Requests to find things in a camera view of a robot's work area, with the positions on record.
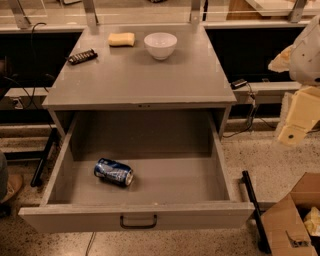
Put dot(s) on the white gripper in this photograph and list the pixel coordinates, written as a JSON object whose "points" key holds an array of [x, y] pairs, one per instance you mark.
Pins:
{"points": [[307, 59]]}

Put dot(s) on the blue pepsi can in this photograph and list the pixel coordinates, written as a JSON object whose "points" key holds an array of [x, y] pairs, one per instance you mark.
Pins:
{"points": [[114, 172]]}

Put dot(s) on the grey cabinet counter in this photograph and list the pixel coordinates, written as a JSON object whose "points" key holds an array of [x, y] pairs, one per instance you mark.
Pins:
{"points": [[126, 77]]}

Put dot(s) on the grey open top drawer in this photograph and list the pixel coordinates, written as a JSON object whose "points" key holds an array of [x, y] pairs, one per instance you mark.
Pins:
{"points": [[178, 167]]}

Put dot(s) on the small black device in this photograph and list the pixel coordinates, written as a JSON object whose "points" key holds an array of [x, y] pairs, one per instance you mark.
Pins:
{"points": [[238, 84]]}

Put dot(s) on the white ceramic bowl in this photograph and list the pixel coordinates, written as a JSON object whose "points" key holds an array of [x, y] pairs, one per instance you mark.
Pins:
{"points": [[160, 45]]}

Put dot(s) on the brown cardboard box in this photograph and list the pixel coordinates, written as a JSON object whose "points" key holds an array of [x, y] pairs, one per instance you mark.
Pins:
{"points": [[283, 223]]}

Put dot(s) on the black right cabinet leg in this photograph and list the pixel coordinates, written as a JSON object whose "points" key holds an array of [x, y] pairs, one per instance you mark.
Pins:
{"points": [[263, 244]]}

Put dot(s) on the black cabinet leg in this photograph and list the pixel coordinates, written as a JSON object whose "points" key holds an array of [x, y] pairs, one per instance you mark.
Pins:
{"points": [[263, 244], [36, 179]]}

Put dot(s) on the yellow sponge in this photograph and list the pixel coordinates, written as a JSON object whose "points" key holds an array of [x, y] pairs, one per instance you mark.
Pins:
{"points": [[121, 39]]}

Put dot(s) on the dark snack bar packet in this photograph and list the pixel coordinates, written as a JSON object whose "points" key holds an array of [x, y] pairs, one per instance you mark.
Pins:
{"points": [[82, 57]]}

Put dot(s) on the black left cabinet leg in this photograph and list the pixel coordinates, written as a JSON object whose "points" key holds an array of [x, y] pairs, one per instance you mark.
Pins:
{"points": [[36, 179]]}

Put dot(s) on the brown shoe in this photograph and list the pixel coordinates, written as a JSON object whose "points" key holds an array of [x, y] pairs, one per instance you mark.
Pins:
{"points": [[10, 187]]}

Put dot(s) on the black drawer handle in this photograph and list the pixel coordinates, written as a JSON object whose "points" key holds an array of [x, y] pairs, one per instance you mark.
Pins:
{"points": [[138, 223]]}

